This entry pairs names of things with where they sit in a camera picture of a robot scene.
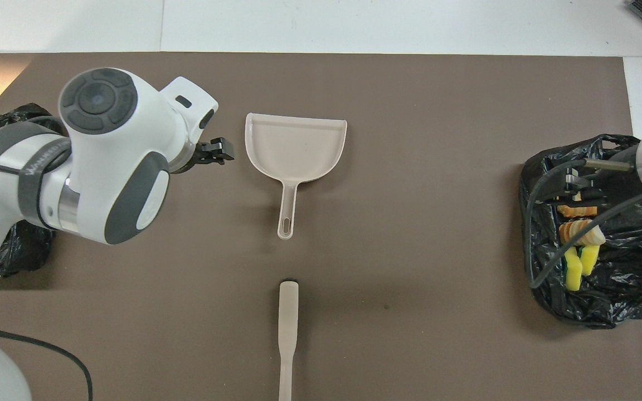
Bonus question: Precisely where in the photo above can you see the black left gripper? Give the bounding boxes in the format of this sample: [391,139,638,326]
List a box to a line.
[173,138,236,174]

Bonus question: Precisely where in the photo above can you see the yellow sponge piece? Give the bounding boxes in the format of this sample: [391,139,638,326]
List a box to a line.
[579,244,601,277]

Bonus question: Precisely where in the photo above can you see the crumpled black bag bin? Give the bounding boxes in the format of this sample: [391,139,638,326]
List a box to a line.
[519,134,642,329]

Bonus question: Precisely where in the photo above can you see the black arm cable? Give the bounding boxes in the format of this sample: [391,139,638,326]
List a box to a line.
[0,148,94,401]
[526,159,642,289]

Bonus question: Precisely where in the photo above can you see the yellow sponge with green backing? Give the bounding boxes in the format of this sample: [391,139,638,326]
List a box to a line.
[564,248,584,292]

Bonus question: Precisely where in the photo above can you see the beige hand brush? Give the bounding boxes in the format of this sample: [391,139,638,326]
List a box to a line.
[278,278,300,401]

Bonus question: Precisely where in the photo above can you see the brown table mat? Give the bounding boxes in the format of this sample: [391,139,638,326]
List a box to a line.
[0,53,642,401]

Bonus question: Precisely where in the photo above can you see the beige plastic dustpan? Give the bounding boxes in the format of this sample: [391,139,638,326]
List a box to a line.
[245,113,348,240]

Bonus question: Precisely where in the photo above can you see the striped croissant piece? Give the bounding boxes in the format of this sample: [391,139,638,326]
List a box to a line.
[556,204,599,219]
[558,219,606,247]

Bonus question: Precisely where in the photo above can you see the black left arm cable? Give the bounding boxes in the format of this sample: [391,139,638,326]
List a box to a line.
[0,148,94,401]

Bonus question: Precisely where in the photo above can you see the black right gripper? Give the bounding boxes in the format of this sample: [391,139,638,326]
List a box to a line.
[548,167,642,212]

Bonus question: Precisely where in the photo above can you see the black bag over cardboard box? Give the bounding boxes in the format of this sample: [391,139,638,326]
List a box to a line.
[0,103,65,279]

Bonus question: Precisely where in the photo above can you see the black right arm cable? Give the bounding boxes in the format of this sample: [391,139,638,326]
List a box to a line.
[526,159,642,289]

